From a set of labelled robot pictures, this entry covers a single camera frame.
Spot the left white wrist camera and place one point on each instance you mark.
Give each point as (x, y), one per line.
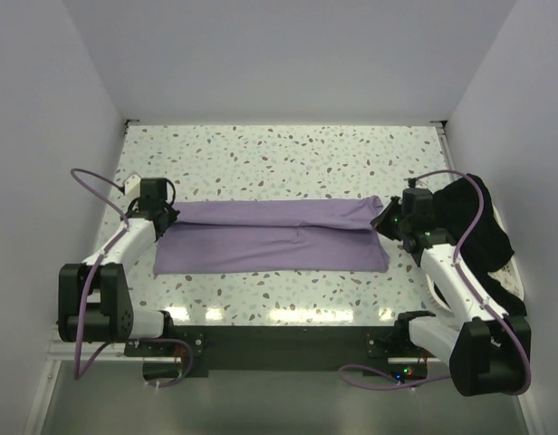
(131, 185)

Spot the white laundry basket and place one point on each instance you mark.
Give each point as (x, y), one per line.
(506, 276)

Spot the purple t shirt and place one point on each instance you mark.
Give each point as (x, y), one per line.
(220, 237)

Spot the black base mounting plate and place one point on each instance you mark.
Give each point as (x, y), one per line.
(206, 349)

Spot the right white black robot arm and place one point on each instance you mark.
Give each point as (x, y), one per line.
(429, 331)

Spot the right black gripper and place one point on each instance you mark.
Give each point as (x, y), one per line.
(380, 223)

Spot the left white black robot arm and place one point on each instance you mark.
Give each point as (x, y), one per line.
(94, 302)

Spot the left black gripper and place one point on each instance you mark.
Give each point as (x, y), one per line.
(172, 214)

